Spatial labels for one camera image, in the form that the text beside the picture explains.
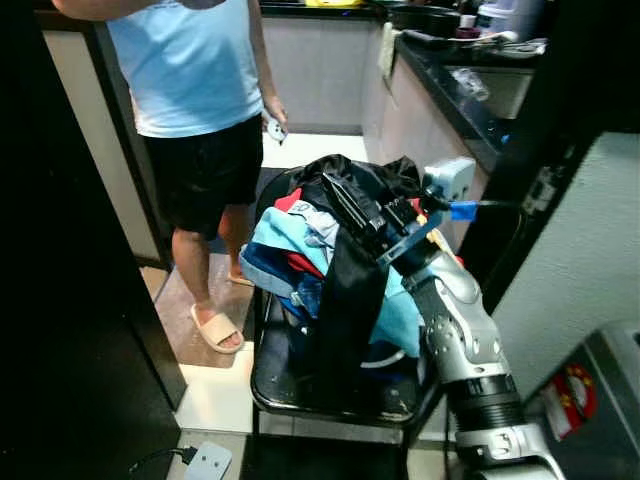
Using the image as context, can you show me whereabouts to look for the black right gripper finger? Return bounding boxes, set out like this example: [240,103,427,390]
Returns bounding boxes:
[345,160,401,211]
[322,172,379,241]

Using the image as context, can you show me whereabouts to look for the long black trousers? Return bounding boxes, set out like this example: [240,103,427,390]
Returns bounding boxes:
[300,195,393,387]

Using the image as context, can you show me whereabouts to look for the small white controller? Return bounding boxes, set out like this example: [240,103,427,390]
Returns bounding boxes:
[266,115,289,142]

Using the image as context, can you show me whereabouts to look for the grey washing machine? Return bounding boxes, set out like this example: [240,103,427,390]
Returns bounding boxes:
[540,320,640,480]

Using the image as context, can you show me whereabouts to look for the person's left hand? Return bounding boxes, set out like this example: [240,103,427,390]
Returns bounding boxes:
[261,94,289,133]

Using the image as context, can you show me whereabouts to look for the crumpled black garment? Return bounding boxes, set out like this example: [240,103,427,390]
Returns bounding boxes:
[293,154,423,206]

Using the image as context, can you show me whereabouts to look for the yellow cloth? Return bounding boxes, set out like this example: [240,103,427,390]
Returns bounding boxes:
[414,200,457,257]

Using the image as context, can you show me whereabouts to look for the light blue garment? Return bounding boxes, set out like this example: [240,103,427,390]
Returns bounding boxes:
[250,205,423,358]

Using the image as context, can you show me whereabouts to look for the red garment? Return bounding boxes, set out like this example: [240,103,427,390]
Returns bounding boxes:
[274,189,328,282]

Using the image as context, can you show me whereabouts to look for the dark blue jeans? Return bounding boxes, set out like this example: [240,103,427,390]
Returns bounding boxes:
[240,245,323,323]

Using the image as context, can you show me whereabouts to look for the kitchen counter with black top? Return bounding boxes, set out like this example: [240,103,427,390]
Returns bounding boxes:
[360,25,549,251]

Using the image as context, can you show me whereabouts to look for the beige hanging towel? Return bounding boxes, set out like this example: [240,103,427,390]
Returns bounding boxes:
[377,22,400,82]

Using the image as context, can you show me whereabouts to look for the clear plastic wrapper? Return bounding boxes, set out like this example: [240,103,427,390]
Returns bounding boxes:
[454,69,492,102]

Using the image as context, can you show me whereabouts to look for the navy garment with white stripe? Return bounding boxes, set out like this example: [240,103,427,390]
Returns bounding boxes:
[356,338,423,389]

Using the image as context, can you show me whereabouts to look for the black chair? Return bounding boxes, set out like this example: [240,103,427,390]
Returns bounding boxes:
[250,285,429,429]

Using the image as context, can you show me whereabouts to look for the white plastic bottle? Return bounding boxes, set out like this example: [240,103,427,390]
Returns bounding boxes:
[478,0,522,37]

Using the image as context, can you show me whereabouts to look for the person in light blue shirt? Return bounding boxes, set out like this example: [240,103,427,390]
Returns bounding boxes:
[50,0,291,356]

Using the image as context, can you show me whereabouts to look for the black floor mat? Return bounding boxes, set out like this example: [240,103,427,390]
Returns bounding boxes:
[240,430,413,480]

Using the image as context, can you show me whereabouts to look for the red white sticker label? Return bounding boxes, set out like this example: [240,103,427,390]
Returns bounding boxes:
[545,362,599,440]

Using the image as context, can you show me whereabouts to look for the white floor power adapter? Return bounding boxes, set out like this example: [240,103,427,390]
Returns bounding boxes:
[183,441,234,480]

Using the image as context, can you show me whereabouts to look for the black door panel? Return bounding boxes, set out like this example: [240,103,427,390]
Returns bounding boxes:
[0,0,188,480]

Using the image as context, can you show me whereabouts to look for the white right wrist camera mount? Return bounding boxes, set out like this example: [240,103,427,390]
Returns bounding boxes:
[378,157,477,267]

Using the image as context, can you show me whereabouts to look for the blue tape on cable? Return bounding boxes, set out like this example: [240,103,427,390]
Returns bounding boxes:
[449,200,477,222]

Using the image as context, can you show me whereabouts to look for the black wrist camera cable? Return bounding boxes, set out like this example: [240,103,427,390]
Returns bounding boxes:
[470,198,533,293]

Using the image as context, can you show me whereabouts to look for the black cabinet frame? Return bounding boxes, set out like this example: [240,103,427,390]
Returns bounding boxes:
[458,0,640,296]

